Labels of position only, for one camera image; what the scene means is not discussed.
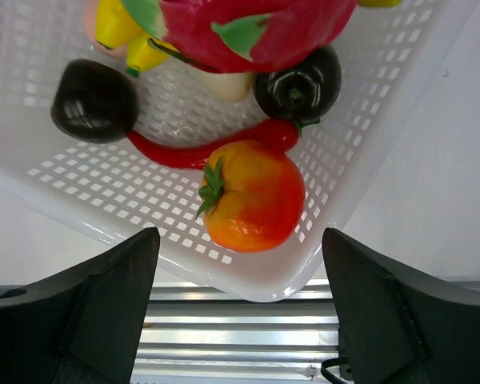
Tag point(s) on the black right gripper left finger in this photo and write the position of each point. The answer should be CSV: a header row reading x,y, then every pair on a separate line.
x,y
81,325

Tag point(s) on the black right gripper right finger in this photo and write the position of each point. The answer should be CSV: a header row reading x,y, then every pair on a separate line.
x,y
400,325

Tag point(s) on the orange red tomato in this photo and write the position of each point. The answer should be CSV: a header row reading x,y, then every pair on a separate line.
x,y
252,197

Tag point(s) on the dark purple plum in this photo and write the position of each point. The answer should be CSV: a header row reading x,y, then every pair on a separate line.
x,y
94,103

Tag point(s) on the red chili pepper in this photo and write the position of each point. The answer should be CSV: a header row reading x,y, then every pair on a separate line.
x,y
278,134

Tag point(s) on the white garlic bulb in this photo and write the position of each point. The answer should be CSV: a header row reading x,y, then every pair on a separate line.
x,y
229,87

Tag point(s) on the yellow banana bunch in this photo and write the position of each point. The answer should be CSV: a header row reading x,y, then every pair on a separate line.
x,y
144,51

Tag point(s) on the pink peach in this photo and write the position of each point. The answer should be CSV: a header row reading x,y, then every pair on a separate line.
x,y
94,33

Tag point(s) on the pink dragon fruit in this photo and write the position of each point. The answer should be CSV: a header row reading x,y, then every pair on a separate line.
x,y
241,36

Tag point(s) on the aluminium rail frame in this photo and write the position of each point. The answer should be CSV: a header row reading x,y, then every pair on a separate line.
x,y
198,334

